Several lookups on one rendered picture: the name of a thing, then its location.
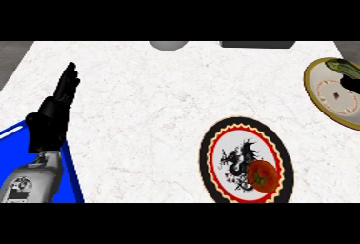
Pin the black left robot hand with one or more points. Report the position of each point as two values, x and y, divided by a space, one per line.
49 120

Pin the dark grey appliance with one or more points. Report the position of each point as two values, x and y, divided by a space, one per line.
257 44

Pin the gold-rimmed white plate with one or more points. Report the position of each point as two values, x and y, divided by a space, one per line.
335 105

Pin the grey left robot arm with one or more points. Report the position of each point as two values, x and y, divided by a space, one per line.
33 181

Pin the grey bowl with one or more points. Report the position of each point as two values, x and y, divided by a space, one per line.
169 45

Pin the green squash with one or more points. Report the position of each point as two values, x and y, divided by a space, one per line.
340 65

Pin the red tomato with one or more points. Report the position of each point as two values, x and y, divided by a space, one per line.
263 176

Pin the black-rimmed dragon print plate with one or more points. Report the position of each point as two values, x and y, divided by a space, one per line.
234 149

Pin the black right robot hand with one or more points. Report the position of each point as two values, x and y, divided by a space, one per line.
352 85

